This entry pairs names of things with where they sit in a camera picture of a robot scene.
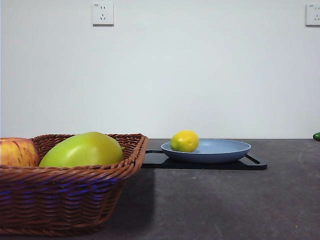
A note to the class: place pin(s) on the yellow lemon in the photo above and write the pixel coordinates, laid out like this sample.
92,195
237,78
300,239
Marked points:
185,140

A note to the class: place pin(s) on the blue round plate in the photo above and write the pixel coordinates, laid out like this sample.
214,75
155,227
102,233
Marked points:
212,152

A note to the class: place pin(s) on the green mango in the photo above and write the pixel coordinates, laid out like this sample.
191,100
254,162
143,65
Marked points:
82,151

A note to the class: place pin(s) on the green vegetable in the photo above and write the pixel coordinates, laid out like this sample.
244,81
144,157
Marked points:
317,136

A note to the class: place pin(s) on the brown woven wicker basket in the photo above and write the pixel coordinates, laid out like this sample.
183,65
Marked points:
62,195

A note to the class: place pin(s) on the red yellow apple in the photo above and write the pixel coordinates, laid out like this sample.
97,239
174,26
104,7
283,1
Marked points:
16,152

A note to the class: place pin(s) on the black flat tray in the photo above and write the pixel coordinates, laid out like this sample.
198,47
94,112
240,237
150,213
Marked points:
155,162

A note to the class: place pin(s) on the white wall socket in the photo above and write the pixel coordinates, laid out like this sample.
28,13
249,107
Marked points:
313,15
103,14

